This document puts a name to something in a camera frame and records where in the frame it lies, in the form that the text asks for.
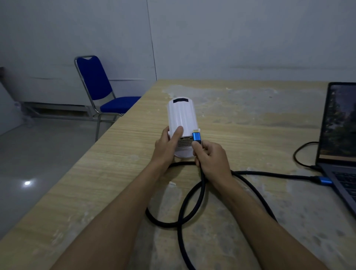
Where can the person's right hand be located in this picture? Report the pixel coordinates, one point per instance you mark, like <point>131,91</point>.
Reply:
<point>214,164</point>

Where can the person's left hand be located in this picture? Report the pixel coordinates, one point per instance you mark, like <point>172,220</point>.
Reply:
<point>164,150</point>

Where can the person's left thumb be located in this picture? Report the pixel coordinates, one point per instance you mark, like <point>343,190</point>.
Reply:
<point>178,133</point>

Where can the person's right thumb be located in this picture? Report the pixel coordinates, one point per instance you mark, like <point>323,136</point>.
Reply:
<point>197,154</point>

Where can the white mini projector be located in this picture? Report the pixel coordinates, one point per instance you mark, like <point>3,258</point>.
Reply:
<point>182,115</point>

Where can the person's left forearm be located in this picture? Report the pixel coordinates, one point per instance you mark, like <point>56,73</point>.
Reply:
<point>116,219</point>

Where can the person's right forearm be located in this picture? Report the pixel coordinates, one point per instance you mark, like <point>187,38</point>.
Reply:
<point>261,222</point>

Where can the blue padded metal chair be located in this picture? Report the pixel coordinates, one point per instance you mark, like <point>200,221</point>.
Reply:
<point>96,80</point>

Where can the grey laptop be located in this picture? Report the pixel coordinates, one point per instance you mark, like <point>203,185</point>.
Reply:
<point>338,133</point>

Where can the grey metal frame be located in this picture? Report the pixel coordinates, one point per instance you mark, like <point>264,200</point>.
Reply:
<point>55,108</point>

